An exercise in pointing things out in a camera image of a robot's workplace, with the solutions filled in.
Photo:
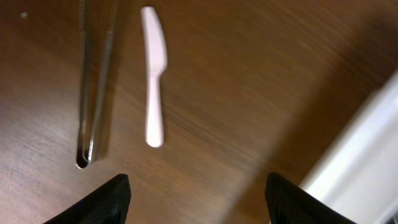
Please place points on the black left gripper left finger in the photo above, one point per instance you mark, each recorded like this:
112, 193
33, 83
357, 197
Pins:
107, 204

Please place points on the long steel tongs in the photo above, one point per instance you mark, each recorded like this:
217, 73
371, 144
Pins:
92, 93

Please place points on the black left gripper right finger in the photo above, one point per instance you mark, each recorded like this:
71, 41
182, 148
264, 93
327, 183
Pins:
289, 204

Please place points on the pale pink plastic knife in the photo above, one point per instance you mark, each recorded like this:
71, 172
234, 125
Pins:
156, 63

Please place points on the white plastic cutlery tray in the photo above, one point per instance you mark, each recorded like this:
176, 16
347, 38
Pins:
357, 176

